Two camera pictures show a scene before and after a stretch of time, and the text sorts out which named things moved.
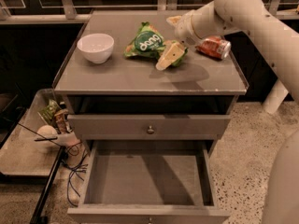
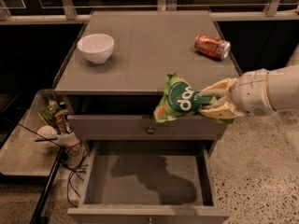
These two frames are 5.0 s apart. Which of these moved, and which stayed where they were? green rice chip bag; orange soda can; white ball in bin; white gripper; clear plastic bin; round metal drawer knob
Moved: green rice chip bag; white gripper
Stayed: white ball in bin; clear plastic bin; round metal drawer knob; orange soda can
